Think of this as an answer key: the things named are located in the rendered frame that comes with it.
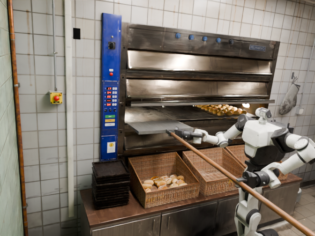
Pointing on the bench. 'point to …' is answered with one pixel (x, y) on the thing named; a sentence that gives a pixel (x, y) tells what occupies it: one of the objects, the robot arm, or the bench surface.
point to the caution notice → (111, 147)
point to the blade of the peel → (157, 126)
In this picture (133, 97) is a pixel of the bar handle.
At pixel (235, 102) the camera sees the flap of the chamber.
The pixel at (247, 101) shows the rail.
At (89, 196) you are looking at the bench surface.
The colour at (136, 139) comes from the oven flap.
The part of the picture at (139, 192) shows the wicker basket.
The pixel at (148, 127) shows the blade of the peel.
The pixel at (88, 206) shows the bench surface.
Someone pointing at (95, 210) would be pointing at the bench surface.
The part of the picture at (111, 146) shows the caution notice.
